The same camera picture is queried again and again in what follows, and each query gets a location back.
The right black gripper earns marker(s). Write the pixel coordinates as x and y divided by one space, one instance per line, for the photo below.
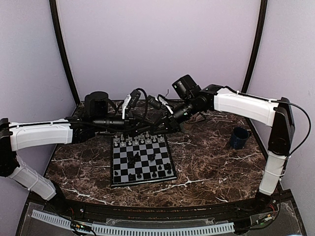
171 123

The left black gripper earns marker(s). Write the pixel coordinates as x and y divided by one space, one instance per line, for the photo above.
131 125

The black chess knight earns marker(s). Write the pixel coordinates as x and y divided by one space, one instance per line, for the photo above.
152 157

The black white chessboard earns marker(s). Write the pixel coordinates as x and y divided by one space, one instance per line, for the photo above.
144 144

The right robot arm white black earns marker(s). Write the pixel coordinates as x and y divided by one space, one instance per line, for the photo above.
274 113

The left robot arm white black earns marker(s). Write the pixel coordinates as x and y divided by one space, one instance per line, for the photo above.
101 115

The pile of black chess pieces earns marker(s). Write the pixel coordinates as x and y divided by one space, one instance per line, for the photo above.
132 159

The dark blue mug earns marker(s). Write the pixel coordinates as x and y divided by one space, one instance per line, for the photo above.
239 137

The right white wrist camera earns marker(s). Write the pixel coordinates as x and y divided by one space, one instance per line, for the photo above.
159 102

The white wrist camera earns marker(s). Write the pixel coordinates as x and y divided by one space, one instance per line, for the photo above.
130 102
159 102

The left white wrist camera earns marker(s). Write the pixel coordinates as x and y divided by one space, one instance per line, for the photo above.
130 102

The white slotted cable duct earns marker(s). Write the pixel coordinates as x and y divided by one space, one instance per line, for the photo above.
134 228

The left black frame post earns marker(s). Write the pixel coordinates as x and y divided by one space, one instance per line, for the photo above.
62 50

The black frame post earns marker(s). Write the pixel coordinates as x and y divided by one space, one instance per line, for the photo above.
62 50
256 45

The right black frame post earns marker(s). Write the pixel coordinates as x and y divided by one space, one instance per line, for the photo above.
256 45

